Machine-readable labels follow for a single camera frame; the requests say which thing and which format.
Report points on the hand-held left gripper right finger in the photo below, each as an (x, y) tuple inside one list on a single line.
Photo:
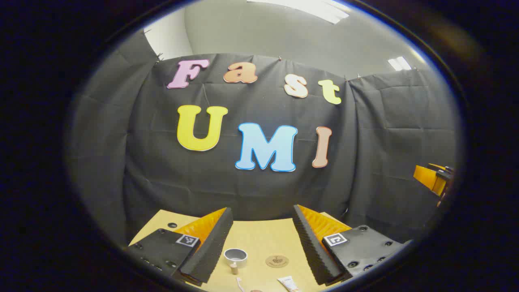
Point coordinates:
[(314, 251)]

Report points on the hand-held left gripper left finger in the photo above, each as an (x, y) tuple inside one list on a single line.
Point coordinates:
[(211, 247)]

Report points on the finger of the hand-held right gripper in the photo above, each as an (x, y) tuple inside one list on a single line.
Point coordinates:
[(425, 176)]

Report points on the round wooden coaster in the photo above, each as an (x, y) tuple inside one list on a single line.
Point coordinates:
[(277, 261)]

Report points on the white toothpaste tube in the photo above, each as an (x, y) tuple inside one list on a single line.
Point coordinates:
[(288, 284)]

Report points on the pale purple toothbrush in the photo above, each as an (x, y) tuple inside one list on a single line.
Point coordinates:
[(240, 284)]

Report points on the black backdrop cloth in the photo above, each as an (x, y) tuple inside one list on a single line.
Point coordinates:
[(365, 142)]

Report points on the ceiling light panel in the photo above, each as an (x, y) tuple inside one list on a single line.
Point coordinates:
[(399, 63)]

